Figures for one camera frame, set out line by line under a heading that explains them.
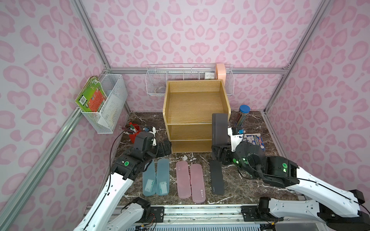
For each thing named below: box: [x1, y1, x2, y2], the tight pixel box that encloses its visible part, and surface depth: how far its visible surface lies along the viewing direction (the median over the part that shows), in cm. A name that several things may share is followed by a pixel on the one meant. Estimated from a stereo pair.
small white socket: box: [204, 72, 216, 80], surface depth 94 cm
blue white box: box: [243, 133, 266, 152], surface depth 102 cm
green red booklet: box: [75, 75, 108, 113], surface depth 73 cm
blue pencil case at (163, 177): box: [156, 158, 170, 196], surface depth 88 cm
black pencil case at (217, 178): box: [209, 160, 225, 195], surface depth 86 cm
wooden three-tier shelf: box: [162, 79, 232, 154], surface depth 84 cm
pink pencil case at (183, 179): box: [175, 160, 192, 199], surface depth 86 cm
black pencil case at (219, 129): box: [211, 113, 229, 147], surface depth 61 cm
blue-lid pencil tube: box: [236, 104, 251, 127], surface depth 97 cm
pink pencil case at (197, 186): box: [189, 163, 206, 204], surface depth 84 cm
